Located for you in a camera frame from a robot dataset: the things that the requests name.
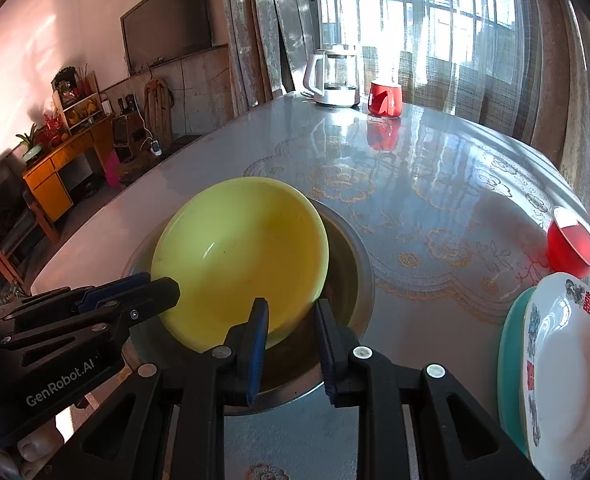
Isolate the red pitcher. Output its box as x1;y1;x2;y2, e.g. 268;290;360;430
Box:
366;80;404;119

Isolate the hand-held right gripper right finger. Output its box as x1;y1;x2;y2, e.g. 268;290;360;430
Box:
315;300;543;480

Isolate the grey patterned curtain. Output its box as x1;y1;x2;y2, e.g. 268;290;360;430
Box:
525;0;590;241
222;0;322;122

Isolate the white glass kettle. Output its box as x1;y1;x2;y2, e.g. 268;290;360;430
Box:
302;46;362;109

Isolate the stainless steel bowl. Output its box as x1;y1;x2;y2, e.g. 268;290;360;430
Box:
120;200;376;416

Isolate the person's left hand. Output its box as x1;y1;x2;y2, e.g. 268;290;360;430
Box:
0;430;70;480

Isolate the wooden shelf with ornaments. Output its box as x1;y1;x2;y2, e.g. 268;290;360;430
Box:
51;65;104;134

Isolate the cyan plate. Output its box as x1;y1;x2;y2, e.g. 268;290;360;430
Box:
496;285;539;457

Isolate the pink plastic object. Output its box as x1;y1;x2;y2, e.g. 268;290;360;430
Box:
104;152;124;189

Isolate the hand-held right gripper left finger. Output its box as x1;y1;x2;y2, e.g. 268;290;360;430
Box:
50;297;271;480

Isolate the small red bowl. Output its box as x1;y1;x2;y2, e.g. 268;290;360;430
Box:
545;206;590;280

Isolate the orange wooden cabinet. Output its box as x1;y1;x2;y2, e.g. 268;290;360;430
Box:
22;116;116;224

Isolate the wooden chair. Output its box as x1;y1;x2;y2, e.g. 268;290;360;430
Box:
142;77;176;144

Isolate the wall television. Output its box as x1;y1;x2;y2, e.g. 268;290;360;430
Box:
120;0;214;76

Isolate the potted plant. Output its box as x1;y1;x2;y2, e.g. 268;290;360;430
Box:
15;125;46;164

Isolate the small brown side table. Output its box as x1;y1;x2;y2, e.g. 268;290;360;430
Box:
111;111;146;164

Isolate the floral lace tablecloth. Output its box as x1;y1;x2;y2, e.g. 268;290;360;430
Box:
225;130;576;480

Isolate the yellow plastic bowl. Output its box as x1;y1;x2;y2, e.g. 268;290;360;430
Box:
150;176;332;354

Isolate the window with metal grille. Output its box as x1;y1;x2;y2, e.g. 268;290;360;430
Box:
317;0;521;86

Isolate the sheer curtain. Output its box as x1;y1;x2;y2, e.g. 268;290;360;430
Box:
315;0;576;132

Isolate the white plate with red print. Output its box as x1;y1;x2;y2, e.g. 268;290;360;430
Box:
519;272;590;480

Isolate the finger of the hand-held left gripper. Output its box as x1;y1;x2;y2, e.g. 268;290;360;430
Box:
5;272;152;322
0;276;182;377

